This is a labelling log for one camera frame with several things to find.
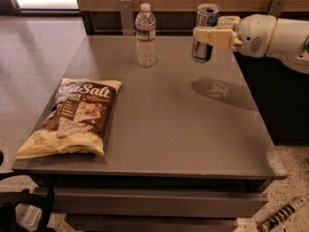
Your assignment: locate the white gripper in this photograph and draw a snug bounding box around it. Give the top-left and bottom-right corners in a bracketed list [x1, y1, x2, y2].
[193, 14, 277, 58]

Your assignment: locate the redbull can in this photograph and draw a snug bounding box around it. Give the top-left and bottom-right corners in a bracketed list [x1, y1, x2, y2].
[191, 3, 220, 63]

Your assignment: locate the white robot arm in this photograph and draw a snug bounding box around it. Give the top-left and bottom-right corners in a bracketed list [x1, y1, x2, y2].
[193, 14, 309, 74]

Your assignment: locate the brown sea salt chip bag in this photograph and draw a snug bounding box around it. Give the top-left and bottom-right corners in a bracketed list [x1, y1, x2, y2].
[15, 78, 122, 159]

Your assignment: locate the clear plastic water bottle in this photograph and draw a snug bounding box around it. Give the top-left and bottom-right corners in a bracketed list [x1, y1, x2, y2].
[135, 3, 156, 68]

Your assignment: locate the striped tube on floor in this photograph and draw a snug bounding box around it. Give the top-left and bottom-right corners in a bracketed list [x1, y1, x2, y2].
[257, 196, 308, 232]

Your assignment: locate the grey table drawer cabinet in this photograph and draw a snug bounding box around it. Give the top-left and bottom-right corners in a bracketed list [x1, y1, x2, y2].
[32, 174, 274, 232]

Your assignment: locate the right metal bracket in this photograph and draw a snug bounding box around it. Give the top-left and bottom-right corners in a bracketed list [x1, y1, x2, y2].
[267, 0, 287, 17]

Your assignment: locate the metal bracket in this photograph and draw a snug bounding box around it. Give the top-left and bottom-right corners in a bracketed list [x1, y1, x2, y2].
[267, 0, 287, 17]
[119, 0, 134, 36]

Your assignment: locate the left metal bracket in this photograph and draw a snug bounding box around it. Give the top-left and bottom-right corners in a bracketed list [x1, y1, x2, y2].
[119, 0, 134, 36]

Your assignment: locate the black chair frame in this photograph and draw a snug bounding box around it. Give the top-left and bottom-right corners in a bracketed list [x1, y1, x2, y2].
[0, 150, 56, 232]

